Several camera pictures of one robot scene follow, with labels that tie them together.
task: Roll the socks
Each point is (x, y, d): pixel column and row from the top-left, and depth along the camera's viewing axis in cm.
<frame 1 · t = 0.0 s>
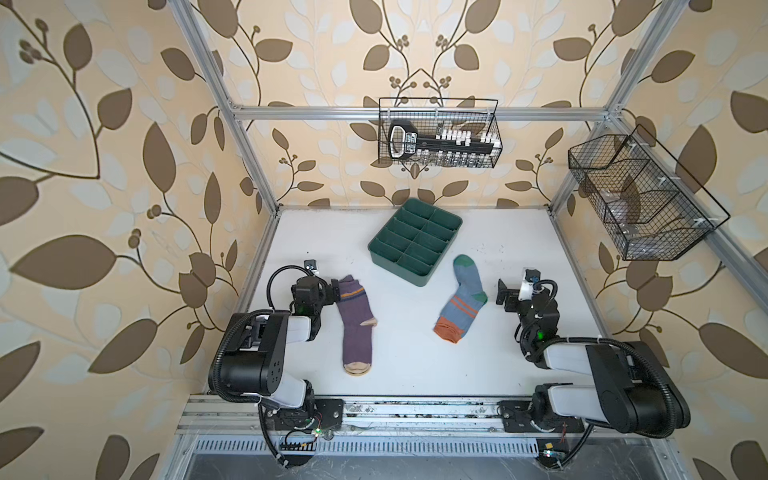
left hand: (320, 279, 95), fingers open
right hand: (519, 284, 89), fingers open
purple sock: (358, 323, 91), point 2 cm above the table
blue orange striped sock: (463, 303, 95), on the table
green compartment tray: (415, 240, 106), point 6 cm above the table

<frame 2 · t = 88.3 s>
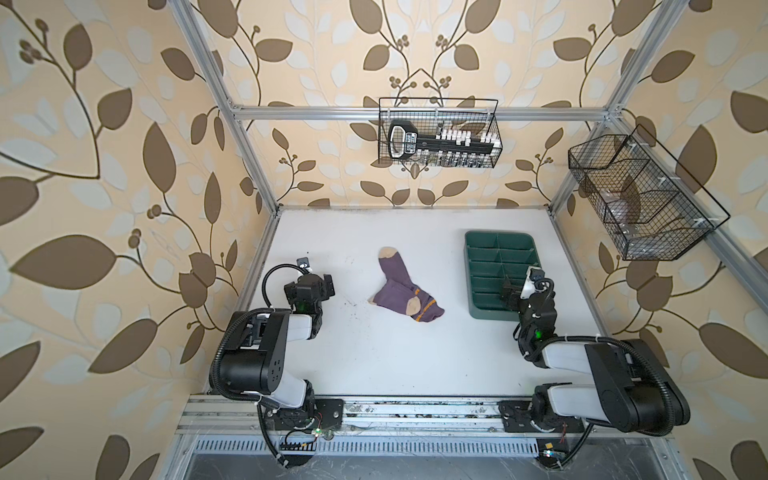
left hand: (311, 276, 94), fingers open
right hand: (525, 284, 89), fingers open
purple sock: (399, 294, 97), point 2 cm above the table
green compartment tray: (492, 258, 104), point 3 cm above the table
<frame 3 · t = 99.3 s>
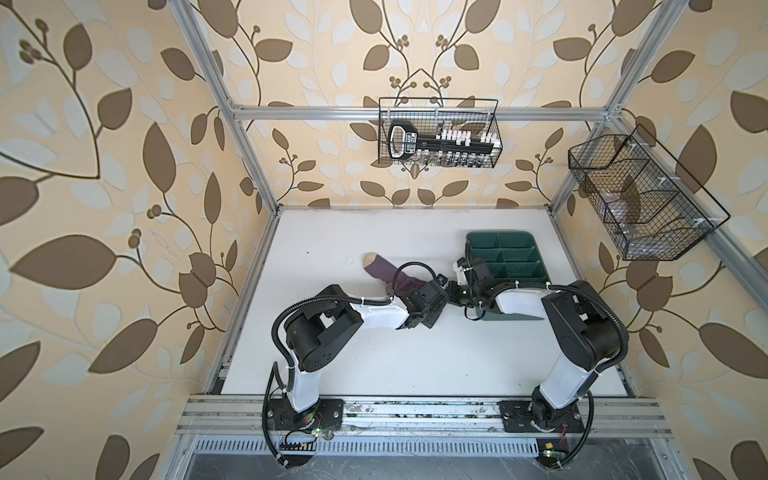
left hand: (433, 304, 92), fingers closed
right hand: (442, 296, 96), fingers closed
purple sock: (387, 266, 106), on the table
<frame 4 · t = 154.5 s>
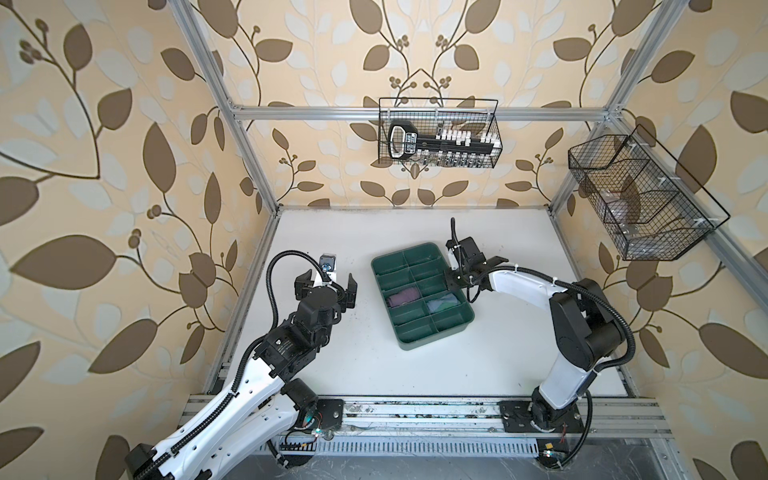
left hand: (333, 273, 73), fingers open
right hand: (450, 280, 94), fingers closed
purple sock: (407, 296, 93), point 5 cm above the table
